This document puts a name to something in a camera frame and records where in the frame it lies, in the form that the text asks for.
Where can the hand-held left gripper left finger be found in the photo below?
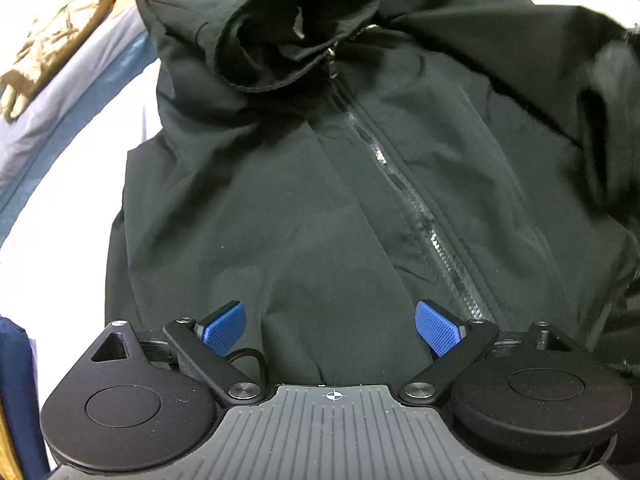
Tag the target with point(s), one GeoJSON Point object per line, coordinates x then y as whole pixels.
{"type": "Point", "coordinates": [226, 326]}

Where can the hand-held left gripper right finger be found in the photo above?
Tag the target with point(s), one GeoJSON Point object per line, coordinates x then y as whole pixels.
{"type": "Point", "coordinates": [434, 329]}

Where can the black zip jacket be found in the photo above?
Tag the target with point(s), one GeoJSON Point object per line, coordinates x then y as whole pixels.
{"type": "Point", "coordinates": [320, 200]}

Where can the floral bed sheet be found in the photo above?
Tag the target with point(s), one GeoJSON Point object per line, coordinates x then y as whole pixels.
{"type": "Point", "coordinates": [75, 240]}

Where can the navy cloth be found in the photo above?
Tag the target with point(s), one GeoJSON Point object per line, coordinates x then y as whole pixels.
{"type": "Point", "coordinates": [17, 375]}

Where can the mustard cloth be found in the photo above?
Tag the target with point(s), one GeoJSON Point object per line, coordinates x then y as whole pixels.
{"type": "Point", "coordinates": [6, 440]}

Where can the grey blanket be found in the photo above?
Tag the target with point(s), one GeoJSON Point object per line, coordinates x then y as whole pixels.
{"type": "Point", "coordinates": [75, 95]}

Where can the brown jacket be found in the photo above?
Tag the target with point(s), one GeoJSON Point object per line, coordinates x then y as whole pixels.
{"type": "Point", "coordinates": [55, 45]}

